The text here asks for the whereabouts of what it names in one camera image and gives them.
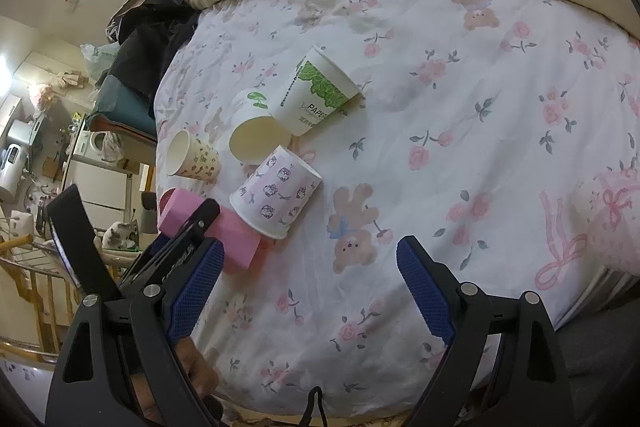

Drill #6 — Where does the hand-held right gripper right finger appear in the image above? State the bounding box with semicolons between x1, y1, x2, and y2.
396;235;577;427

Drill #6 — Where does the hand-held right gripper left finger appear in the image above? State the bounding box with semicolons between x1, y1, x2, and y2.
45;237;226;427

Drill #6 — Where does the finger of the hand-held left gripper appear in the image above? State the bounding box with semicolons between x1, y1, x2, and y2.
46;184;122;304
119;198;221;297

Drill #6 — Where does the purple print paper cup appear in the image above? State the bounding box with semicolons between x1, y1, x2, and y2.
229;145;323;240

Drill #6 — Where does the small bear print paper cup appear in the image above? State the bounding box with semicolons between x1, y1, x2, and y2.
166;129;222;182

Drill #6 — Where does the green sprout paper cup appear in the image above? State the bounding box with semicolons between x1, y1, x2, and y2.
229;88;293;164

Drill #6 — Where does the large green leaf paper cup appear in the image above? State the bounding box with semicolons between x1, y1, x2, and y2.
269;45;363;137

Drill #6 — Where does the person's left hand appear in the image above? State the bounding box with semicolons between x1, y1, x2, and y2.
172;337;222;408

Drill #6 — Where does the pink rectangular block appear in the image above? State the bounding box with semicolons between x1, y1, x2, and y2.
157;188;262;270

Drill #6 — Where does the white cabinet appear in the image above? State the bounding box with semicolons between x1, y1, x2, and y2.
62;131;152;228

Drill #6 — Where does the wooden rack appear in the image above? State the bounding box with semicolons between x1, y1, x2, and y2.
0;232;77;360

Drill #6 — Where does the white kitchen appliance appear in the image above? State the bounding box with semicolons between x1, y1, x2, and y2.
0;142;32;204

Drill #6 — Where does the teal cushion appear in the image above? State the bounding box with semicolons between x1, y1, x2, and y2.
92;74;159;140

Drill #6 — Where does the floral bear print bed sheet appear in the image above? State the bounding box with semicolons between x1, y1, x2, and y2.
152;0;640;423

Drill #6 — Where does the clear plastic bag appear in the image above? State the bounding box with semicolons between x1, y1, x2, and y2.
80;43;122;80

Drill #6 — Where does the dark clothes pile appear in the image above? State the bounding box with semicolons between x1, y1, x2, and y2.
106;0;202;104

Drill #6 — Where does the black cable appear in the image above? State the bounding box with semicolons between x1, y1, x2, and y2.
299;386;332;427

